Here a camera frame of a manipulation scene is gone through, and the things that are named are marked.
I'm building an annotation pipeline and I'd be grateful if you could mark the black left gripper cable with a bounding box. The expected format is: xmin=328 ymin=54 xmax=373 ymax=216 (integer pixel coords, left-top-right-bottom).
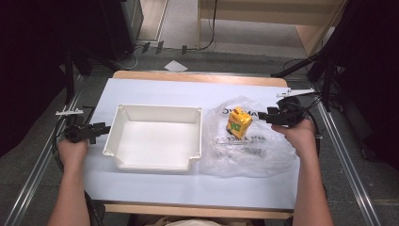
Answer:
xmin=51 ymin=116 xmax=71 ymax=173

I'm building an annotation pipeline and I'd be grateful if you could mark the light blue table sheet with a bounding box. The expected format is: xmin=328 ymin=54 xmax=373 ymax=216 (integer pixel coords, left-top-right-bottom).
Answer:
xmin=83 ymin=77 xmax=301 ymax=211

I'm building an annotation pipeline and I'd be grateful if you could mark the metal floor rail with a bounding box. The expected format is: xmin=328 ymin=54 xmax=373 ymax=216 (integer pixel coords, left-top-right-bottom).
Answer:
xmin=310 ymin=82 xmax=382 ymax=226
xmin=3 ymin=74 xmax=85 ymax=226

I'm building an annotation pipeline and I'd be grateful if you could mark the black stand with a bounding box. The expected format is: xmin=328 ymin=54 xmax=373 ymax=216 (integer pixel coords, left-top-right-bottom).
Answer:
xmin=270 ymin=46 xmax=338 ymax=113
xmin=60 ymin=43 xmax=120 ymax=106

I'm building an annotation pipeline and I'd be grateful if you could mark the black floor cable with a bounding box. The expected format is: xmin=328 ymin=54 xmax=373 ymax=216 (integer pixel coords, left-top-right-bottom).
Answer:
xmin=200 ymin=0 xmax=219 ymax=52

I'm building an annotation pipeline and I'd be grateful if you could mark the wooden table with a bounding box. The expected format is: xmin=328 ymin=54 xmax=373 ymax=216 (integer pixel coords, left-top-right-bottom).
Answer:
xmin=103 ymin=70 xmax=295 ymax=220

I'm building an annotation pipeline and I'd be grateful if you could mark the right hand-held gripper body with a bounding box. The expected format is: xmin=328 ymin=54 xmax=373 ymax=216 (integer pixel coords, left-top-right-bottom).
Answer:
xmin=266 ymin=88 xmax=316 ymax=128

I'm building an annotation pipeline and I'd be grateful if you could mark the clear plastic bag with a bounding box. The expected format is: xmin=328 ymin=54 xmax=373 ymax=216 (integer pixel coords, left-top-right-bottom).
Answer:
xmin=200 ymin=95 xmax=299 ymax=178

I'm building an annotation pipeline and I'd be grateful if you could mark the yellow toy block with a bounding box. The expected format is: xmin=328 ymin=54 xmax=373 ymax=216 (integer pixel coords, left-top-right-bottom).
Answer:
xmin=226 ymin=106 xmax=254 ymax=138

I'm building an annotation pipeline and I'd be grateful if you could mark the light wooden furniture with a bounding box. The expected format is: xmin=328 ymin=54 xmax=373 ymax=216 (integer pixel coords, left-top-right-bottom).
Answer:
xmin=196 ymin=0 xmax=347 ymax=58

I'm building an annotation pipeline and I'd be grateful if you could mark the person's left hand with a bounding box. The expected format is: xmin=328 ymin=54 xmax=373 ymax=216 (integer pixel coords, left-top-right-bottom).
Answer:
xmin=57 ymin=137 xmax=89 ymax=172

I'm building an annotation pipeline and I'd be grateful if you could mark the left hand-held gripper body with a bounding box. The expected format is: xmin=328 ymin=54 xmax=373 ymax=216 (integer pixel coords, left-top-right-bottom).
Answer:
xmin=56 ymin=107 xmax=95 ymax=145

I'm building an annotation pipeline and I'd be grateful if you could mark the dark cabinet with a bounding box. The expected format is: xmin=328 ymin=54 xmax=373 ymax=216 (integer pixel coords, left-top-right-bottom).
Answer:
xmin=100 ymin=0 xmax=145 ymax=62

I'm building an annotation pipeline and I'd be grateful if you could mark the white plastic tray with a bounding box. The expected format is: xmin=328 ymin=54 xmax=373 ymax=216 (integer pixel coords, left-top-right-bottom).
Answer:
xmin=102 ymin=104 xmax=203 ymax=172

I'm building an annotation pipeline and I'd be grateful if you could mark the person's right hand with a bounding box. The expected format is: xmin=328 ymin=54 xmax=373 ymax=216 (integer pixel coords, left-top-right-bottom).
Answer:
xmin=270 ymin=118 xmax=317 ymax=158

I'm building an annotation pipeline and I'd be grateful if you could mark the white paper sheet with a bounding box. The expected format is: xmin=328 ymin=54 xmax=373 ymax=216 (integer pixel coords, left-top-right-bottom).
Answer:
xmin=164 ymin=59 xmax=189 ymax=73

